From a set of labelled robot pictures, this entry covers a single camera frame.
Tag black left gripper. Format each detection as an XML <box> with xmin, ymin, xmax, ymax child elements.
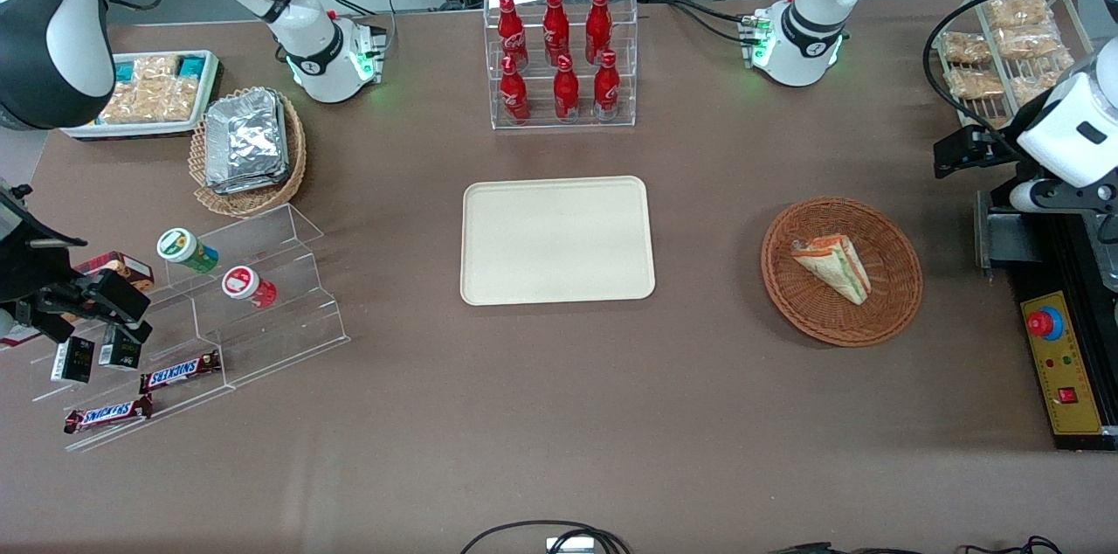
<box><xmin>933</xmin><ymin>124</ymin><xmax>1019</xmax><ymax>180</ymax></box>

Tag triangular sandwich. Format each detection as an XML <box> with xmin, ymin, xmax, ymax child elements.
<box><xmin>790</xmin><ymin>233</ymin><xmax>873</xmax><ymax>306</ymax></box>

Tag round brown wicker basket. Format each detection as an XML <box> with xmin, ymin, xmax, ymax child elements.
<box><xmin>760</xmin><ymin>197</ymin><xmax>924</xmax><ymax>349</ymax></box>

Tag white rectangular snack tray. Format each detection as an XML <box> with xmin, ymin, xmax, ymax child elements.
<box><xmin>59</xmin><ymin>50</ymin><xmax>224</xmax><ymax>141</ymax></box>

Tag light tan wicker basket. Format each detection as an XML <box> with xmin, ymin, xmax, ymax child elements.
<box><xmin>189</xmin><ymin>87</ymin><xmax>308</xmax><ymax>218</ymax></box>

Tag beige plastic tray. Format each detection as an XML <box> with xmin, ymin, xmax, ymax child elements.
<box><xmin>460</xmin><ymin>176</ymin><xmax>656</xmax><ymax>307</ymax></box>

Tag small black box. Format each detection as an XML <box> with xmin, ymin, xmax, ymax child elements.
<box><xmin>98</xmin><ymin>329</ymin><xmax>143</xmax><ymax>371</ymax></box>
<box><xmin>51</xmin><ymin>336</ymin><xmax>95</xmax><ymax>384</ymax></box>

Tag clear bag of pastry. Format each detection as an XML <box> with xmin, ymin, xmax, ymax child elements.
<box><xmin>983</xmin><ymin>0</ymin><xmax>1054</xmax><ymax>30</ymax></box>
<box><xmin>1009</xmin><ymin>69</ymin><xmax>1065</xmax><ymax>106</ymax></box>
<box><xmin>945</xmin><ymin>67</ymin><xmax>1005</xmax><ymax>101</ymax></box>
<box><xmin>996</xmin><ymin>24</ymin><xmax>1068</xmax><ymax>62</ymax></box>
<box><xmin>939</xmin><ymin>31</ymin><xmax>993</xmax><ymax>66</ymax></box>

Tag brown red carton box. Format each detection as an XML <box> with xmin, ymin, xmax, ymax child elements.
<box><xmin>74</xmin><ymin>251</ymin><xmax>155</xmax><ymax>293</ymax></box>

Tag brown chocolate bar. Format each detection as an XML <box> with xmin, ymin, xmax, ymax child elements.
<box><xmin>63</xmin><ymin>395</ymin><xmax>155</xmax><ymax>434</ymax></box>
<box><xmin>140</xmin><ymin>350</ymin><xmax>222</xmax><ymax>394</ymax></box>

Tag green cup with white lid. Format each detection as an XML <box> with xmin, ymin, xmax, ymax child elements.
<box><xmin>156</xmin><ymin>227</ymin><xmax>220</xmax><ymax>274</ymax></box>

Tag black appliance housing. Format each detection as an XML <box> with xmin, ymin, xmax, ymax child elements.
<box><xmin>987</xmin><ymin>187</ymin><xmax>1118</xmax><ymax>452</ymax></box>

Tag red cup with white lid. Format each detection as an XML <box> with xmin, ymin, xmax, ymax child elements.
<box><xmin>221</xmin><ymin>266</ymin><xmax>278</xmax><ymax>309</ymax></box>

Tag clear acrylic stepped stand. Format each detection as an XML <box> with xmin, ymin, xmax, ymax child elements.
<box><xmin>31</xmin><ymin>203</ymin><xmax>352</xmax><ymax>453</ymax></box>

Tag red emergency stop button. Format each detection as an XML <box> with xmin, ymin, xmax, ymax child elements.
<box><xmin>1027</xmin><ymin>308</ymin><xmax>1065</xmax><ymax>342</ymax></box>

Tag clear-wrapped snack pack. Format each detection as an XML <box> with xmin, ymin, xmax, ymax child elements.
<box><xmin>115</xmin><ymin>55</ymin><xmax>208</xmax><ymax>90</ymax></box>
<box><xmin>98</xmin><ymin>82</ymin><xmax>200</xmax><ymax>125</ymax></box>

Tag silver foil packet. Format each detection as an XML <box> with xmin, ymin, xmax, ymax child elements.
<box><xmin>204</xmin><ymin>89</ymin><xmax>291</xmax><ymax>196</ymax></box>

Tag yellow control panel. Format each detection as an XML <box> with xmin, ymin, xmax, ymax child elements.
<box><xmin>1020</xmin><ymin>290</ymin><xmax>1106</xmax><ymax>435</ymax></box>

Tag clear acrylic bottle rack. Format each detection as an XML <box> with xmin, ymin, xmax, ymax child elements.
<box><xmin>483</xmin><ymin>0</ymin><xmax>638</xmax><ymax>131</ymax></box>

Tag red cola bottle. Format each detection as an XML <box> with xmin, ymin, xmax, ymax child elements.
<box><xmin>554</xmin><ymin>54</ymin><xmax>580</xmax><ymax>121</ymax></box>
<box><xmin>500</xmin><ymin>54</ymin><xmax>530</xmax><ymax>123</ymax></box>
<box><xmin>594</xmin><ymin>50</ymin><xmax>621</xmax><ymax>119</ymax></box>
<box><xmin>498</xmin><ymin>0</ymin><xmax>529</xmax><ymax>71</ymax></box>
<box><xmin>543</xmin><ymin>0</ymin><xmax>570</xmax><ymax>66</ymax></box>
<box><xmin>585</xmin><ymin>0</ymin><xmax>612</xmax><ymax>66</ymax></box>

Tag grey metal bracket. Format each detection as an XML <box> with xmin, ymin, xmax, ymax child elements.
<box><xmin>974</xmin><ymin>190</ymin><xmax>1042</xmax><ymax>277</ymax></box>

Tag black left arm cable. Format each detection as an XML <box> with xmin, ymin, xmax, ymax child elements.
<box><xmin>924</xmin><ymin>0</ymin><xmax>1118</xmax><ymax>155</ymax></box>

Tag thin black cable bundle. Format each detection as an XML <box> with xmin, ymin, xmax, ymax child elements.
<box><xmin>769</xmin><ymin>535</ymin><xmax>1063</xmax><ymax>554</ymax></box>

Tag black cables with white adapter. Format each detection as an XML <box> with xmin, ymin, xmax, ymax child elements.
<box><xmin>460</xmin><ymin>521</ymin><xmax>631</xmax><ymax>554</ymax></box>

